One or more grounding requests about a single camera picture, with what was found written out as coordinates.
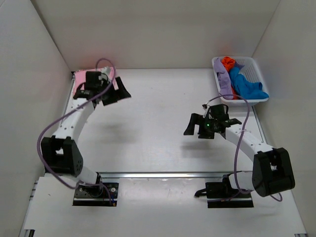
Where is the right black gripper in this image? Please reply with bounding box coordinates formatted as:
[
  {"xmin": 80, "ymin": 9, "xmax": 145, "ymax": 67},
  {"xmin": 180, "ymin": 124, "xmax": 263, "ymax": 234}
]
[{"xmin": 184, "ymin": 114, "xmax": 217, "ymax": 140}]

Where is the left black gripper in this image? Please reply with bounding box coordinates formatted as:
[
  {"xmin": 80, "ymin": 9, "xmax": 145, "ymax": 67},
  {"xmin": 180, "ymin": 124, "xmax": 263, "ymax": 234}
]
[{"xmin": 98, "ymin": 76, "xmax": 130, "ymax": 105}]

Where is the pink t shirt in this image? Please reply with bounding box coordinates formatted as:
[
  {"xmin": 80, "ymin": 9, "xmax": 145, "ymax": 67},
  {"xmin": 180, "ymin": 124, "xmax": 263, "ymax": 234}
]
[{"xmin": 73, "ymin": 67, "xmax": 116, "ymax": 95}]

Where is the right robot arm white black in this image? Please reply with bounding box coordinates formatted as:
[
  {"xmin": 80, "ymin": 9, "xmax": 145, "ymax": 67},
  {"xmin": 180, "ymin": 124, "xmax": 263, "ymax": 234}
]
[{"xmin": 184, "ymin": 104, "xmax": 295, "ymax": 198}]

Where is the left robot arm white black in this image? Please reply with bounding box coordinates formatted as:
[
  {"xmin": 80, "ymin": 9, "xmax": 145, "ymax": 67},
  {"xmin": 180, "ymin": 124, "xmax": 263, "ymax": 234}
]
[{"xmin": 38, "ymin": 67, "xmax": 131, "ymax": 197}]

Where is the lavender t shirt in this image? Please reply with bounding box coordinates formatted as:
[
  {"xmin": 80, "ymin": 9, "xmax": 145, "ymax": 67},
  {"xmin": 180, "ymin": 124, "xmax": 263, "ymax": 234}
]
[{"xmin": 213, "ymin": 58, "xmax": 234, "ymax": 100}]

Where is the blue t shirt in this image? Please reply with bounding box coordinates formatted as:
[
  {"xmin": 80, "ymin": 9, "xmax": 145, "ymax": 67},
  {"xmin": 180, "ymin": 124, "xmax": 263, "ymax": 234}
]
[{"xmin": 229, "ymin": 67, "xmax": 269, "ymax": 100}]

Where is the orange t shirt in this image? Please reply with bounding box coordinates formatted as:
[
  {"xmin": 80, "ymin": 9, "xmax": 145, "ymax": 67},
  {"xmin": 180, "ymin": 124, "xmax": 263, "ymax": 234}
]
[{"xmin": 221, "ymin": 56, "xmax": 242, "ymax": 72}]

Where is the white plastic laundry basket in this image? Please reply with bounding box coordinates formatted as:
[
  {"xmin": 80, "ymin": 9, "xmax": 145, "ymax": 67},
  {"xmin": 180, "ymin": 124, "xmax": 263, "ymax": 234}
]
[{"xmin": 212, "ymin": 56, "xmax": 269, "ymax": 106}]

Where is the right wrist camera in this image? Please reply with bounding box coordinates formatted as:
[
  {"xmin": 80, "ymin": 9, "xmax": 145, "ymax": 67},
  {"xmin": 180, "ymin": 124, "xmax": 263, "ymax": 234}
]
[{"xmin": 202, "ymin": 102, "xmax": 211, "ymax": 118}]

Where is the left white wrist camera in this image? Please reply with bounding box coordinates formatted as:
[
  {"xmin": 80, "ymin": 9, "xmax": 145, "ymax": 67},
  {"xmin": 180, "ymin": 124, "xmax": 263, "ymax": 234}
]
[{"xmin": 99, "ymin": 67, "xmax": 112, "ymax": 81}]

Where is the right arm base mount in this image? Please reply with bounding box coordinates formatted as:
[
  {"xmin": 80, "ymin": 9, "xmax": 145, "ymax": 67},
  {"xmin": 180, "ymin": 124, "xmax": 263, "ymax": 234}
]
[{"xmin": 194, "ymin": 173, "xmax": 254, "ymax": 208}]

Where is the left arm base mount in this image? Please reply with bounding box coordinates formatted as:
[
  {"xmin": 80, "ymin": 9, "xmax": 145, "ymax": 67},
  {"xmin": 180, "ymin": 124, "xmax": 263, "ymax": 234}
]
[{"xmin": 73, "ymin": 182, "xmax": 119, "ymax": 207}]

